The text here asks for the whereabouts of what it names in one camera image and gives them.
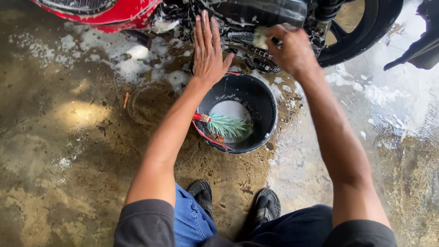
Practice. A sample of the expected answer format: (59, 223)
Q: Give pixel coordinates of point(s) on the red and black motorcycle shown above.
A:
(267, 13)

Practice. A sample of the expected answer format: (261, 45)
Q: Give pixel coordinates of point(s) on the blue jeans trousers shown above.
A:
(192, 223)

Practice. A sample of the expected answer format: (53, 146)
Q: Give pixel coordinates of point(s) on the person's right fingers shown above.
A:
(281, 33)

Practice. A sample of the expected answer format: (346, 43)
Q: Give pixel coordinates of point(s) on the person's left hand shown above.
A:
(207, 65)

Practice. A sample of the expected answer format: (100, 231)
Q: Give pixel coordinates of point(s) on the black shoe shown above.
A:
(202, 195)
(266, 205)

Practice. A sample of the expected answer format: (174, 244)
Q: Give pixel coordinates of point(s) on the yellow foam sponge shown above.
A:
(260, 38)

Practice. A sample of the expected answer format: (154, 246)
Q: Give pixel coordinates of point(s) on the person's right hand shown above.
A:
(295, 51)

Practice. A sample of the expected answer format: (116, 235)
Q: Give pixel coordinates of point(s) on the orange scrap of debris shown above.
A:
(126, 99)

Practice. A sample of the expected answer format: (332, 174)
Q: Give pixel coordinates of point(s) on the black plastic bucket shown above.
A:
(260, 106)

